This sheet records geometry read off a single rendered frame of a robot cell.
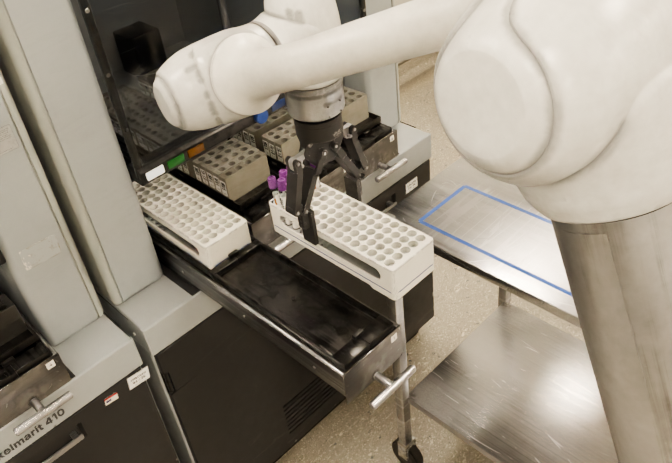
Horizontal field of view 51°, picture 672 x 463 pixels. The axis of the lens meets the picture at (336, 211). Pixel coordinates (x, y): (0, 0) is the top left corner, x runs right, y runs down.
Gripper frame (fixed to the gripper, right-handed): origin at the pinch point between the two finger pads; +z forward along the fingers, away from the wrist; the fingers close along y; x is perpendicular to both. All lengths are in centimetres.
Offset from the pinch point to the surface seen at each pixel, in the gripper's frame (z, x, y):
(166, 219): 5.2, 30.2, -15.8
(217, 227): 5.7, 20.7, -10.8
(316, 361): 12.1, -12.5, -17.9
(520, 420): 64, -23, 26
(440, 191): 9.8, -1.8, 26.6
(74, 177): -11.9, 30.2, -28.8
